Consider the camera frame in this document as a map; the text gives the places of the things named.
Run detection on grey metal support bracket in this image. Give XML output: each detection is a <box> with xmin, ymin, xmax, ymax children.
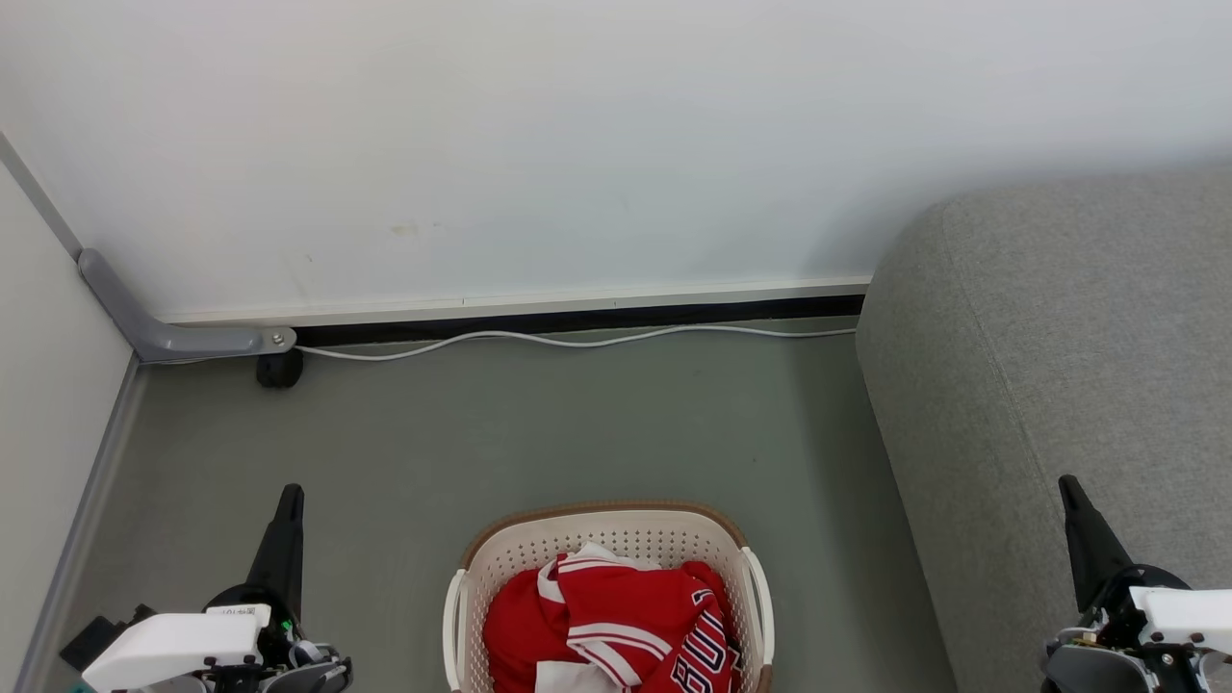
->
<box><xmin>79</xmin><ymin>248</ymin><xmax>297</xmax><ymax>365</ymax></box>

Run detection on black caster wheel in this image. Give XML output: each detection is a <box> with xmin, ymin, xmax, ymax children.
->
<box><xmin>256</xmin><ymin>348</ymin><xmax>304</xmax><ymax>390</ymax></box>

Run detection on cream perforated laundry basket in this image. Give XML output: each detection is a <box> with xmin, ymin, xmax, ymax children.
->
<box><xmin>443</xmin><ymin>500</ymin><xmax>776</xmax><ymax>693</ymax></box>

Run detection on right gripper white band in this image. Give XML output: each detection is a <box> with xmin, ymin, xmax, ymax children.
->
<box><xmin>1059</xmin><ymin>475</ymin><xmax>1232</xmax><ymax>657</ymax></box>

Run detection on red white sports jersey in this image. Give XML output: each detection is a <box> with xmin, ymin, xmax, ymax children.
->
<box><xmin>481</xmin><ymin>544</ymin><xmax>742</xmax><ymax>693</ymax></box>

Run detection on grey floor skirting strip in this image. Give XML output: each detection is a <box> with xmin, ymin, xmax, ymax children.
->
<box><xmin>14</xmin><ymin>356</ymin><xmax>147</xmax><ymax>693</ymax></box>

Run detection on grey fabric sofa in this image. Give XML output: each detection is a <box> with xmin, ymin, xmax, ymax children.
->
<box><xmin>855</xmin><ymin>168</ymin><xmax>1232</xmax><ymax>693</ymax></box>

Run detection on white black wall baseboard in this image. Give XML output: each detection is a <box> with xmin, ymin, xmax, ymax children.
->
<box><xmin>159</xmin><ymin>277</ymin><xmax>872</xmax><ymax>347</ymax></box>

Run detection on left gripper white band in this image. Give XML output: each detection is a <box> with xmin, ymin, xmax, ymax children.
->
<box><xmin>82</xmin><ymin>484</ymin><xmax>306</xmax><ymax>693</ymax></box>

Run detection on white power cable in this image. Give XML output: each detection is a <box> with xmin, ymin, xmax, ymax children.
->
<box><xmin>294</xmin><ymin>325</ymin><xmax>858</xmax><ymax>363</ymax></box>

